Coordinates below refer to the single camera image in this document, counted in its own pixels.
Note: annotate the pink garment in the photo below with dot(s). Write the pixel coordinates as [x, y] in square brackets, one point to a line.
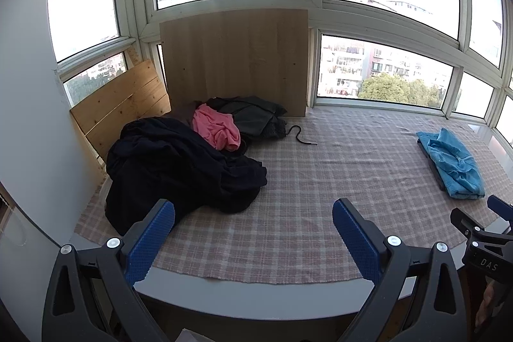
[214, 125]

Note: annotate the green tree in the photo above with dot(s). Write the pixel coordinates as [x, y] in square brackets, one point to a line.
[396, 87]

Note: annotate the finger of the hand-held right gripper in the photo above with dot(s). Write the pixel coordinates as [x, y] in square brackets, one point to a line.
[501, 206]
[463, 221]

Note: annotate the dark grey garment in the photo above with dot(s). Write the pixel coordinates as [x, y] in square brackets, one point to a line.
[252, 117]

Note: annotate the pink plaid blanket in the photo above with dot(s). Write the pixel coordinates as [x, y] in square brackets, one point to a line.
[300, 205]

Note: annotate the large wooden board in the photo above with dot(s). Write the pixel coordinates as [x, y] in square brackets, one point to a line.
[236, 61]

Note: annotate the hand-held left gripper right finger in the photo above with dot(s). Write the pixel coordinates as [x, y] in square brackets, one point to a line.
[356, 242]

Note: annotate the navy blue shirt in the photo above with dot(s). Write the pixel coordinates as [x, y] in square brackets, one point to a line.
[180, 169]

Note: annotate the person's right hand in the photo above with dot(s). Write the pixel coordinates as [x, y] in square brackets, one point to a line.
[487, 300]

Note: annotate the white window frame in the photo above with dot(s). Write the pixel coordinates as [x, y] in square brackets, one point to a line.
[312, 9]

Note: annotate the apartment buildings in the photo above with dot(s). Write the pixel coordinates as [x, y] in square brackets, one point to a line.
[348, 61]

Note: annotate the light wooden strip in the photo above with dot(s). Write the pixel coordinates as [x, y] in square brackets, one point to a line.
[133, 56]

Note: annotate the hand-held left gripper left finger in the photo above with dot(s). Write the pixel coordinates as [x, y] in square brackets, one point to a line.
[150, 242]

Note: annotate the light blue folded garment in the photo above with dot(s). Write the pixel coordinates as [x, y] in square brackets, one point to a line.
[453, 161]

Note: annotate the slatted wooden board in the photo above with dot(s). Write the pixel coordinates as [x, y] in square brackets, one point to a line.
[124, 105]

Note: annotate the brown garment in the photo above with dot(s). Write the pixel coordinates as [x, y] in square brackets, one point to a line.
[185, 113]

